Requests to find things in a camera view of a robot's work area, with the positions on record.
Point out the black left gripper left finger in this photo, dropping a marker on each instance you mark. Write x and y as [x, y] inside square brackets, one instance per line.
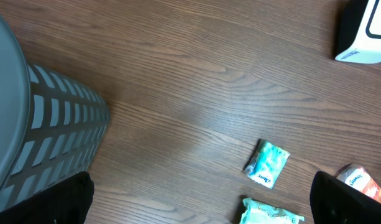
[67, 202]

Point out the small teal box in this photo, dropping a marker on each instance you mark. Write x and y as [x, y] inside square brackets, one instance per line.
[266, 164]

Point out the white barcode scanner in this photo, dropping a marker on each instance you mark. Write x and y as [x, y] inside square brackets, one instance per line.
[359, 36]

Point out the grey plastic mesh basket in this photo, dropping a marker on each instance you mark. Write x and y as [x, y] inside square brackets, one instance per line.
[50, 125]

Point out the teal snack packet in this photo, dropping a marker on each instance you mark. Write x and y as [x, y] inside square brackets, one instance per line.
[261, 213]

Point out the small orange box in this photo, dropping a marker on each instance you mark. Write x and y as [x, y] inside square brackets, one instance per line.
[358, 178]

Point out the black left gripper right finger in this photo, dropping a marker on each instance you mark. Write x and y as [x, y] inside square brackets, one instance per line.
[332, 202]

